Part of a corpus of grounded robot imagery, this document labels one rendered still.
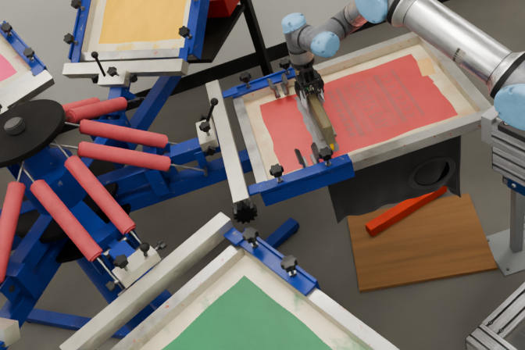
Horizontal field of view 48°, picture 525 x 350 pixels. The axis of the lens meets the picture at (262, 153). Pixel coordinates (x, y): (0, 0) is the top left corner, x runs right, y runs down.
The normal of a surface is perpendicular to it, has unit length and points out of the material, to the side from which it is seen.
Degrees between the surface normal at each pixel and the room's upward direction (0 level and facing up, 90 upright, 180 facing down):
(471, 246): 0
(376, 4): 88
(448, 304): 0
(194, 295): 90
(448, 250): 0
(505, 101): 93
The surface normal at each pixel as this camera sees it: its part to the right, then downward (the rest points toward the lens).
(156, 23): -0.38, -0.24
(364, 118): -0.26, -0.72
